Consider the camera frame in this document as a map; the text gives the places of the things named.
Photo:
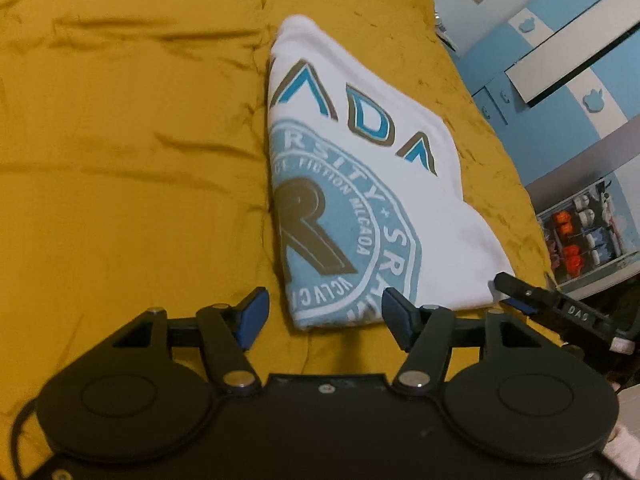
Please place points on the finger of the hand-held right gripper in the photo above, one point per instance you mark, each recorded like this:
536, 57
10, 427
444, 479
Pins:
517, 306
522, 289

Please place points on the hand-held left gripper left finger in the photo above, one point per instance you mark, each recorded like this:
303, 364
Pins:
252, 321

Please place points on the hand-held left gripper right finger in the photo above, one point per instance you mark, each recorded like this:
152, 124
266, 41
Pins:
400, 317

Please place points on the white printed t-shirt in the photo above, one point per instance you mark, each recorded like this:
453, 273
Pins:
350, 85

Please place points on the shelf with small toys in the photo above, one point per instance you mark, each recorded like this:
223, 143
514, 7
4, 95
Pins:
585, 235

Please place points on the mustard yellow blanket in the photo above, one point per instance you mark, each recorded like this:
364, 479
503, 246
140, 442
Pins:
125, 135

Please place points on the blue and white wardrobe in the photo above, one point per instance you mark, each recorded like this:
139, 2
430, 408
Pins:
560, 60

